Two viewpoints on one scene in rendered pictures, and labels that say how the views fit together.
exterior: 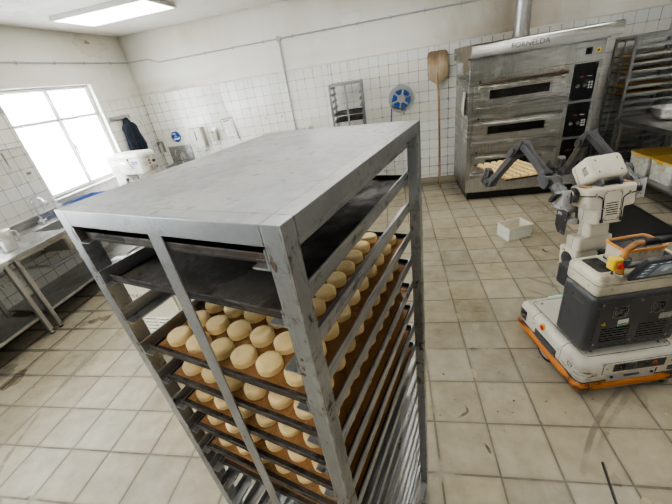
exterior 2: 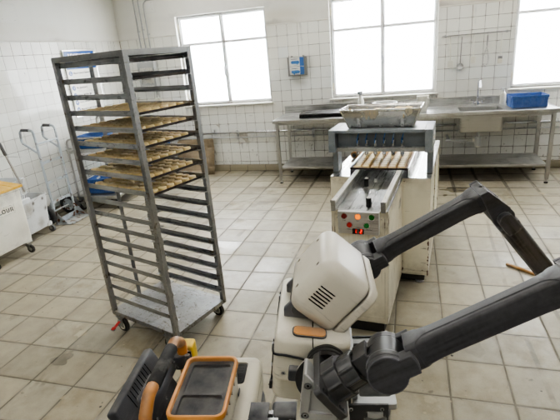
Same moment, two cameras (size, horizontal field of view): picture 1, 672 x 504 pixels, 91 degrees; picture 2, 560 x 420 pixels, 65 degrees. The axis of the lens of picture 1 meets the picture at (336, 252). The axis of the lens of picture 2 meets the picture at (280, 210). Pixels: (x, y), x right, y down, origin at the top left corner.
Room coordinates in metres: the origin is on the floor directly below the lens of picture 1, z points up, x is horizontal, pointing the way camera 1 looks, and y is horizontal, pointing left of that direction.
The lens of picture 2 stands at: (1.78, -2.55, 1.75)
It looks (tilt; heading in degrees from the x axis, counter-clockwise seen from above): 20 degrees down; 95
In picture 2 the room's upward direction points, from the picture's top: 5 degrees counter-clockwise
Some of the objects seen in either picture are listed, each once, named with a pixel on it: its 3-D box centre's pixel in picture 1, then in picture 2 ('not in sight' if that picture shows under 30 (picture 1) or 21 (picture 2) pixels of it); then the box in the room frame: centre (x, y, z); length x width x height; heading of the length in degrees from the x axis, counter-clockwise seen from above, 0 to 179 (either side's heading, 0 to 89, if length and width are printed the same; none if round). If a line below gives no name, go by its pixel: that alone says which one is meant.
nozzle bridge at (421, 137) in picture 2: not in sight; (382, 148); (2.30, 0.71, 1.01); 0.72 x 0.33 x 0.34; 162
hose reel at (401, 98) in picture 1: (402, 122); not in sight; (5.65, -1.42, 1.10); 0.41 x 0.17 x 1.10; 77
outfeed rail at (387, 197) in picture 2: not in sight; (403, 162); (2.48, 0.77, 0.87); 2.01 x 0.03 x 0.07; 72
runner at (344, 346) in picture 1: (372, 290); (103, 112); (0.63, -0.07, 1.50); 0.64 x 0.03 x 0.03; 150
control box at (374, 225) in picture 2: not in sight; (358, 222); (2.03, -0.12, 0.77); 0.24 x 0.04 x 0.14; 162
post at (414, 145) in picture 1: (420, 359); (152, 209); (0.88, -0.25, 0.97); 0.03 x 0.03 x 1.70; 60
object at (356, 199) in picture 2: not in sight; (370, 247); (2.15, 0.23, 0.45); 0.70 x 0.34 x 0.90; 72
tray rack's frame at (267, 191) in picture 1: (333, 418); (148, 198); (0.73, 0.10, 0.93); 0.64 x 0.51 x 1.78; 150
